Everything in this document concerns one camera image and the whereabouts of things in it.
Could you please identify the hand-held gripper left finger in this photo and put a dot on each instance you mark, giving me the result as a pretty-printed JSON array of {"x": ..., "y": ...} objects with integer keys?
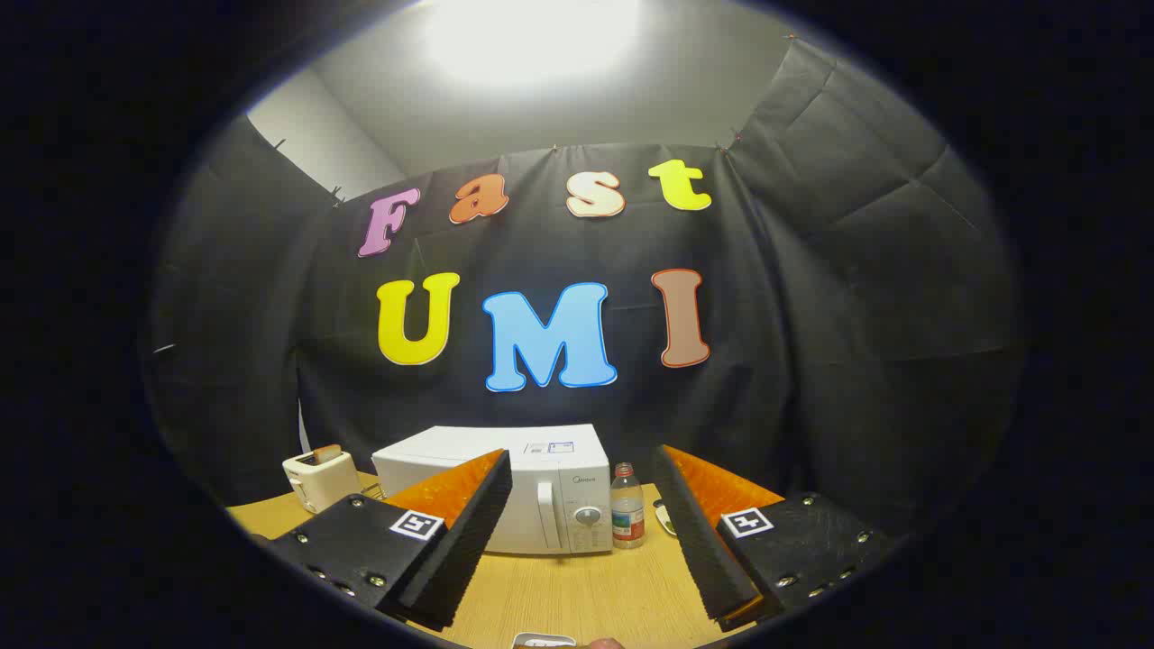
[{"x": 469, "y": 532}]

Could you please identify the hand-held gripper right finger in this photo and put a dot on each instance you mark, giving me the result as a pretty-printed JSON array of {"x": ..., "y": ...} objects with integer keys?
[{"x": 699, "y": 532}]

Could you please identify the white microwave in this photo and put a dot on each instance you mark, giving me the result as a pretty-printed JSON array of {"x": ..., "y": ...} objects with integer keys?
[{"x": 577, "y": 491}]

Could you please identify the white divided bean tray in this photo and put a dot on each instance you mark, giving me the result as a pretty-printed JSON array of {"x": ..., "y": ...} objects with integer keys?
[{"x": 665, "y": 518}]

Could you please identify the clear red label water bottle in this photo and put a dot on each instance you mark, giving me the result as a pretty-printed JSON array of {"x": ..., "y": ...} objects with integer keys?
[{"x": 627, "y": 514}]

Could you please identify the white plastic holder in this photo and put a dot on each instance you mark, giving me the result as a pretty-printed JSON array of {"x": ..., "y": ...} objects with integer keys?
[{"x": 544, "y": 642}]

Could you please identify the white toaster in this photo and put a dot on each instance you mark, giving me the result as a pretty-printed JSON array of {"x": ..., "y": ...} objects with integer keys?
[{"x": 320, "y": 482}]

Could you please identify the toast slice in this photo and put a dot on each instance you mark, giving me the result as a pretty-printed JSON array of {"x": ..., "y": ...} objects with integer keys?
[{"x": 327, "y": 452}]

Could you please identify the black backdrop cloth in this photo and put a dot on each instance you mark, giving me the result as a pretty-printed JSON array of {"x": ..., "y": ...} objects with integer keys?
[{"x": 766, "y": 361}]

